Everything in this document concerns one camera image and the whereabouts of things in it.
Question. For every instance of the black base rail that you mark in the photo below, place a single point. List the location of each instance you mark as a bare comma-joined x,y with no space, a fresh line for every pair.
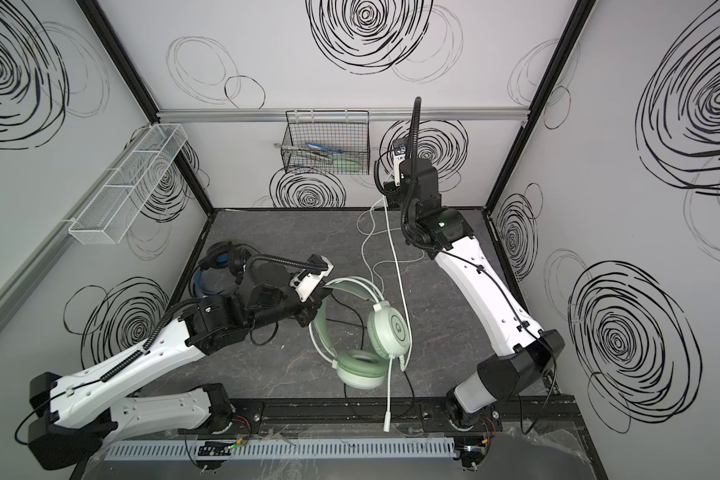
429,414

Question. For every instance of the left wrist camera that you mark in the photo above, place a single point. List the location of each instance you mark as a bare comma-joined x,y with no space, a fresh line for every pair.
305,282

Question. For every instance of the white slotted cable duct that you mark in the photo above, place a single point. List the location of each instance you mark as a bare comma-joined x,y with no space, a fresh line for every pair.
281,449

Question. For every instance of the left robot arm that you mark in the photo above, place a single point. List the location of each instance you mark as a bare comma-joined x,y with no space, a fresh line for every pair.
75,416

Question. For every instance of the black and blue headphones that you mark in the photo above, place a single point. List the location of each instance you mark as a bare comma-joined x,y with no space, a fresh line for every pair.
220,255

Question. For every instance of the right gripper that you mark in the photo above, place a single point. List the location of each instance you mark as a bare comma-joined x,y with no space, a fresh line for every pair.
405,182

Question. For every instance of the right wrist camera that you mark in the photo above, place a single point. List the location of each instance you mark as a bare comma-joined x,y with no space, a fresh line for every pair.
399,151

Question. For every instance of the black wire basket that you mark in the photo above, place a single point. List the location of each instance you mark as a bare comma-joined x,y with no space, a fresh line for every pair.
351,138

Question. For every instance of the black corner frame post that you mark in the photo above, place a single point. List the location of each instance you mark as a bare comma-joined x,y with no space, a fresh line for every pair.
107,36

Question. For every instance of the clear wall shelf bin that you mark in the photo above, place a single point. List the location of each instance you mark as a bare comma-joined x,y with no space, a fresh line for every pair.
143,183

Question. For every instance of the right corner frame post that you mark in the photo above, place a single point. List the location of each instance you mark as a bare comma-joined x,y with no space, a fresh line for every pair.
563,50

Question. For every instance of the side wall aluminium rail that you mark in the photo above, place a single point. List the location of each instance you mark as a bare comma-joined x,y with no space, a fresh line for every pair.
21,285

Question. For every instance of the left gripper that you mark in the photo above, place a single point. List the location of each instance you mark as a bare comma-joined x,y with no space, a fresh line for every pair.
306,309

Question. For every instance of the mint green headphones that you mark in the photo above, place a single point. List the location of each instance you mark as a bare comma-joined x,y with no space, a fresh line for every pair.
386,330

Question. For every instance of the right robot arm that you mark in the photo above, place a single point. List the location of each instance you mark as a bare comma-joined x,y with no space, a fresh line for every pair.
523,352

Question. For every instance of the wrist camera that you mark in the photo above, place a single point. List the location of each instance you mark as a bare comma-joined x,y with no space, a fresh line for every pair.
399,151
305,282

